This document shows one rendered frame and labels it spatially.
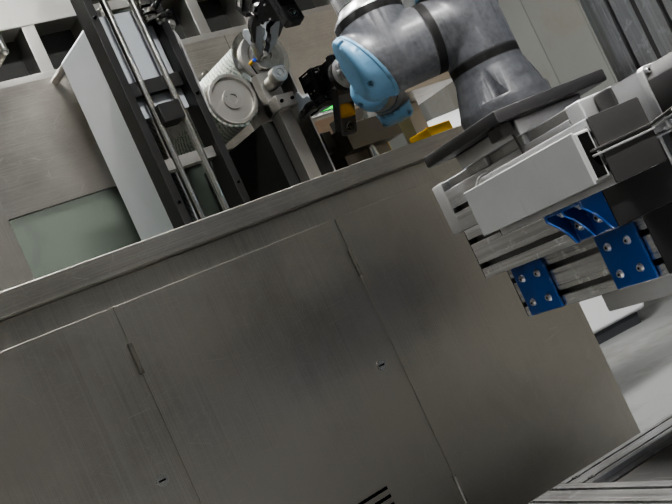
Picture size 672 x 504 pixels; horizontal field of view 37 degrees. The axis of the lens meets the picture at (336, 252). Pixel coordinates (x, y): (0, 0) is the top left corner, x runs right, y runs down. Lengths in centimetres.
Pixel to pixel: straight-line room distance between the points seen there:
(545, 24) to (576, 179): 473
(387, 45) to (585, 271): 46
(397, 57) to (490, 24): 15
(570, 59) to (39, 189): 400
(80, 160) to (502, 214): 130
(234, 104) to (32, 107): 49
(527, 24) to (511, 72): 451
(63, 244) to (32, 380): 76
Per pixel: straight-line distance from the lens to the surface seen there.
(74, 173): 245
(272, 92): 231
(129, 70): 210
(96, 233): 242
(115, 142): 231
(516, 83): 158
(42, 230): 239
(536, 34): 606
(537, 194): 134
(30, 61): 258
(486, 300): 214
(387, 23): 159
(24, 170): 242
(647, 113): 138
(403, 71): 158
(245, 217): 185
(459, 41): 160
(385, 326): 198
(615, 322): 479
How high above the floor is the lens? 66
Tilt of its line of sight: 3 degrees up
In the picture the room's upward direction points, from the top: 25 degrees counter-clockwise
